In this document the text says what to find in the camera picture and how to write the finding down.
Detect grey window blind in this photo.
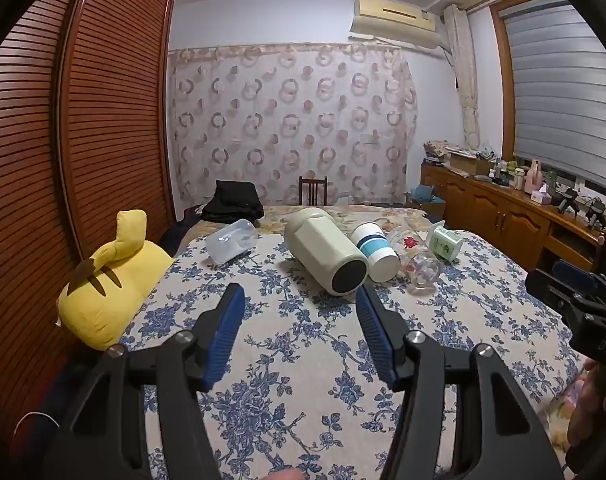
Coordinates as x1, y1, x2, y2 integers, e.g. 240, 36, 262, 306
500, 2, 606, 186

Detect black folded clothes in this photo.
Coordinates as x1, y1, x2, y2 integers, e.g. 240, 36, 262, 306
201, 180, 265, 223

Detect blue cloth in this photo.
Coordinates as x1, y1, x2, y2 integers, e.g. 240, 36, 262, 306
410, 185, 446, 211

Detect cardboard box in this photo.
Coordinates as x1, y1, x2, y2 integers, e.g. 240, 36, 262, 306
450, 152, 494, 177

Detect ring patterned curtain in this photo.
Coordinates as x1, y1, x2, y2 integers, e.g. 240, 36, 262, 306
168, 44, 419, 208

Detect black gadget on stand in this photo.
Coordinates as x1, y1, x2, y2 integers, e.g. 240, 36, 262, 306
585, 197, 606, 227
558, 187, 580, 214

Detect yellow plush toy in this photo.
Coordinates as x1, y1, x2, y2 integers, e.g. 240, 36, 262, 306
57, 209, 175, 351

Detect wall air conditioner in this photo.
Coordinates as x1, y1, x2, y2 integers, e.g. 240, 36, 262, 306
350, 0, 441, 50

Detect white cup with blue stripes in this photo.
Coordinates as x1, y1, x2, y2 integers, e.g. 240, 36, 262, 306
350, 221, 400, 283

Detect clear glass cup red print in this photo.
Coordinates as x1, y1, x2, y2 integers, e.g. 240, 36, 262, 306
389, 226, 443, 296

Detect person's right hand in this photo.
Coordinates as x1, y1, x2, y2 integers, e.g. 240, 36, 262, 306
567, 359, 606, 448

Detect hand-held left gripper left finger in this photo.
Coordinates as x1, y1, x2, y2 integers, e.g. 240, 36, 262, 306
43, 282, 246, 480

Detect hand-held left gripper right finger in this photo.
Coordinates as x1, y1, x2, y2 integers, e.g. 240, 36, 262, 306
355, 284, 566, 480

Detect white cable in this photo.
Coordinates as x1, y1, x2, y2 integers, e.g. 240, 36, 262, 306
13, 411, 60, 442

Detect brown slatted wardrobe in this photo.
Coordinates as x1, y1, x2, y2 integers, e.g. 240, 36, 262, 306
0, 0, 176, 411

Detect white lace curtain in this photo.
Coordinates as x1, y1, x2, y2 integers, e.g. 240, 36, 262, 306
443, 4, 481, 148

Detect beige thermos cup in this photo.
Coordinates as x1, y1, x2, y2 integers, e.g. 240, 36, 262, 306
284, 207, 369, 296

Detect pile of papers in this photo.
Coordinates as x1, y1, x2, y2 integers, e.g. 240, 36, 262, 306
423, 140, 455, 167

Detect wooden sideboard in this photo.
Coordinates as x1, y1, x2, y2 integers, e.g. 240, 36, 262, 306
420, 160, 606, 273

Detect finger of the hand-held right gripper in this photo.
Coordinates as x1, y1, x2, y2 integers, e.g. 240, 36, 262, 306
525, 269, 591, 318
553, 259, 602, 292

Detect wooden chair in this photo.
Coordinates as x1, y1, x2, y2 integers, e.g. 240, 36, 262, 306
299, 176, 328, 207

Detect green and white paper cup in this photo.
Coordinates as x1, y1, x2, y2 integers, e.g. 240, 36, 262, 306
428, 221, 464, 262

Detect clear plastic cup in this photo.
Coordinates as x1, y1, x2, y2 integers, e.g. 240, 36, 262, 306
204, 219, 259, 265

